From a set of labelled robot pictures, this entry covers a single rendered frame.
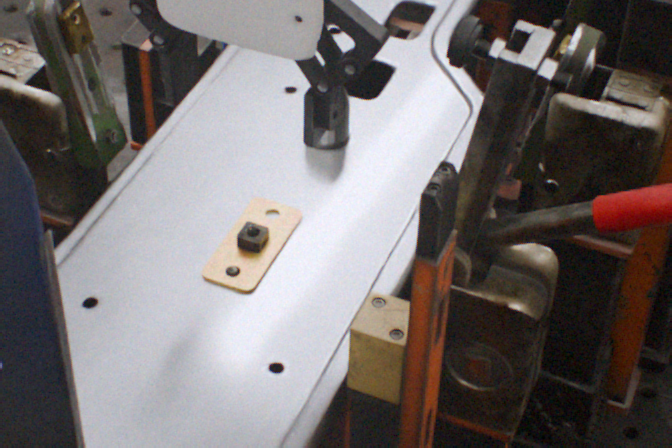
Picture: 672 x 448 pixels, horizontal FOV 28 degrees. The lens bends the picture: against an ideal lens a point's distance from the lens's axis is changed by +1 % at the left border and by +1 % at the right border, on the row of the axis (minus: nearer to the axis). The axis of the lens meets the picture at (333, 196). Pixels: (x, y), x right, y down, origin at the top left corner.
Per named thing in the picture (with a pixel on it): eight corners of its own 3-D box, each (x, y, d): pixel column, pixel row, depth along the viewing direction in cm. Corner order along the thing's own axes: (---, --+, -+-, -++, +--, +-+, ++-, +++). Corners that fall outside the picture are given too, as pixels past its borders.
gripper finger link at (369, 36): (396, -10, 72) (385, 71, 76) (265, -51, 74) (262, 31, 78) (387, 1, 71) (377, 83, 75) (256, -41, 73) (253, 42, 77)
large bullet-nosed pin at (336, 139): (316, 133, 100) (317, 63, 96) (355, 145, 99) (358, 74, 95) (298, 158, 98) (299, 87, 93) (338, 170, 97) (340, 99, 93)
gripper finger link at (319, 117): (377, 39, 76) (372, 130, 80) (325, 25, 77) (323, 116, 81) (355, 70, 74) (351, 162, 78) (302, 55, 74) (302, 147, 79)
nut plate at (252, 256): (254, 198, 92) (254, 185, 91) (304, 213, 91) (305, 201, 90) (198, 277, 86) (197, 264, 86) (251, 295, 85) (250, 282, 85)
